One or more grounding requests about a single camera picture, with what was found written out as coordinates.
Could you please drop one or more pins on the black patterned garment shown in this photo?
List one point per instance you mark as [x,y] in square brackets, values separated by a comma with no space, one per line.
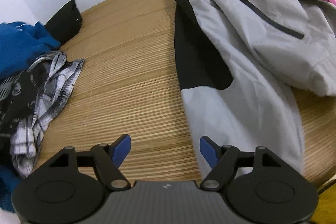
[21,93]

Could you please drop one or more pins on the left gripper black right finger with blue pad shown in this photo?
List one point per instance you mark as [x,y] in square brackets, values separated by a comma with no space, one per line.
[226,160]

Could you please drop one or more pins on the blue garment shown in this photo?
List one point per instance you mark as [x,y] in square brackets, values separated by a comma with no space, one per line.
[21,44]

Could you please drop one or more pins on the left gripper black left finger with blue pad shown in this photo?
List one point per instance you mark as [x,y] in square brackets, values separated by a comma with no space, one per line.
[93,170]

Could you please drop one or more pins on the black white plaid shirt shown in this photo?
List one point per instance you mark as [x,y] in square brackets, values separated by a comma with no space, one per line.
[54,78]

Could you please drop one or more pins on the grey and black jacket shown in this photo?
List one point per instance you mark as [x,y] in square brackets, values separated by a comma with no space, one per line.
[237,62]

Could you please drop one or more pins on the bamboo mat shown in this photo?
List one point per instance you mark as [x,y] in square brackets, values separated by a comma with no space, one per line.
[129,85]

